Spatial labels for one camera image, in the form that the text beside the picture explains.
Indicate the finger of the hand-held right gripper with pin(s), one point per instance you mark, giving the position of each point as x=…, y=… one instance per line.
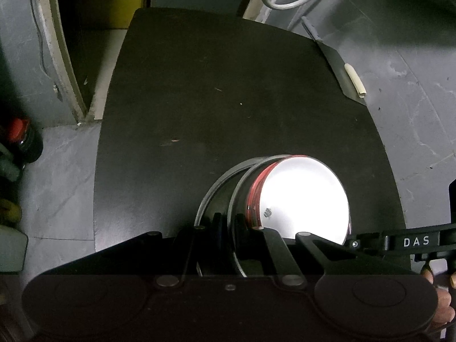
x=367, y=244

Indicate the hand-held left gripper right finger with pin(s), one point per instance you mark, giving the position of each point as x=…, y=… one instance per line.
x=265, y=242

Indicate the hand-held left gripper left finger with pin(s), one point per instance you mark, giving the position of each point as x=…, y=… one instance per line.
x=218, y=231

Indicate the steel plate with sticker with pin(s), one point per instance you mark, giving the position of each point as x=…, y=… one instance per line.
x=218, y=203

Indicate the person's right hand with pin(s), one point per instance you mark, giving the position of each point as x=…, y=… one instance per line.
x=447, y=304

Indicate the cream cylindrical stick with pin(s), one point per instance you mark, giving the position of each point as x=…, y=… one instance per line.
x=355, y=80

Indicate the red capped dark jar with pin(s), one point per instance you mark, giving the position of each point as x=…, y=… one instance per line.
x=19, y=130

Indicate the yellow cardboard box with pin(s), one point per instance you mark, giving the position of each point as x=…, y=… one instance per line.
x=110, y=7

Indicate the cream door frame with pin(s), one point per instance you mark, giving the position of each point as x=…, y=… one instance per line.
x=57, y=53

